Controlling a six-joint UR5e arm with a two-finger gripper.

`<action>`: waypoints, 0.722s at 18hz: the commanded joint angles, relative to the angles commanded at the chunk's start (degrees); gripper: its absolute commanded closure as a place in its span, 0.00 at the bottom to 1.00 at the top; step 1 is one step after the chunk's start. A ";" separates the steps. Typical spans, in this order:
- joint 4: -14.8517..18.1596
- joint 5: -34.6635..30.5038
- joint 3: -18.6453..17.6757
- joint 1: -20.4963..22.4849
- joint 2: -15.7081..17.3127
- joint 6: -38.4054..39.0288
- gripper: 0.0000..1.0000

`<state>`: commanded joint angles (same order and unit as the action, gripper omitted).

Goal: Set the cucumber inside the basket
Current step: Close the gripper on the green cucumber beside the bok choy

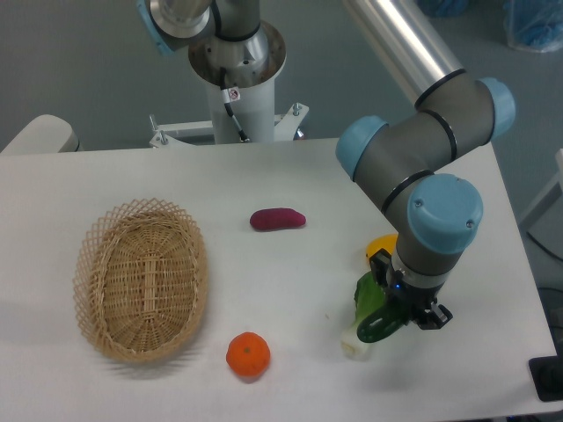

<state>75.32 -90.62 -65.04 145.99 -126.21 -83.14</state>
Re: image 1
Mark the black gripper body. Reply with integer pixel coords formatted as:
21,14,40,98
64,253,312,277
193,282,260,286
369,250,445,323

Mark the white chair armrest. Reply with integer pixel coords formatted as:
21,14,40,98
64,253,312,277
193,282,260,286
1,114,83,156

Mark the green bok choy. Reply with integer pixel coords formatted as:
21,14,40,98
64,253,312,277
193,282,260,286
340,273,385,360

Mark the blue plastic bag right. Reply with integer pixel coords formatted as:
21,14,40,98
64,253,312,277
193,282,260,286
503,0,562,53

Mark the yellow bell pepper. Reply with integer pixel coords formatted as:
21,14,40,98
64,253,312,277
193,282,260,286
365,234,398,260

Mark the purple sweet potato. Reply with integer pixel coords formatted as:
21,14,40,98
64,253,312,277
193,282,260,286
249,207,306,231

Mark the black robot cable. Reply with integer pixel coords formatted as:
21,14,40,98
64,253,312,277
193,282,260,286
218,66,250,143

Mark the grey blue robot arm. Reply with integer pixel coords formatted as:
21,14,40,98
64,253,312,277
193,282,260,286
136,1,515,343

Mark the woven wicker basket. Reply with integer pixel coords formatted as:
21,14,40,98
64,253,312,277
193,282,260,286
73,198,208,363

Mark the orange mandarin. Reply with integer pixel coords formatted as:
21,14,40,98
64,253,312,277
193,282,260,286
225,331,271,378

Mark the dark green cucumber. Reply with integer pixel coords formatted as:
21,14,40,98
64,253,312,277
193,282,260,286
356,298,409,344

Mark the blue plastic bag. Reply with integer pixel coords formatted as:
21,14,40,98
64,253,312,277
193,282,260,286
503,0,562,53
415,0,470,18

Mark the black box at table edge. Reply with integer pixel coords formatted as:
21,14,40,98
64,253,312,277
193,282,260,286
529,356,562,402

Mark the blue plastic bag middle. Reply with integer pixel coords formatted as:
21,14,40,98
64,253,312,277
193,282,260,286
415,0,470,18

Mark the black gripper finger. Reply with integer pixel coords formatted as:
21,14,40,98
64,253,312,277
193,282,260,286
415,302,452,330

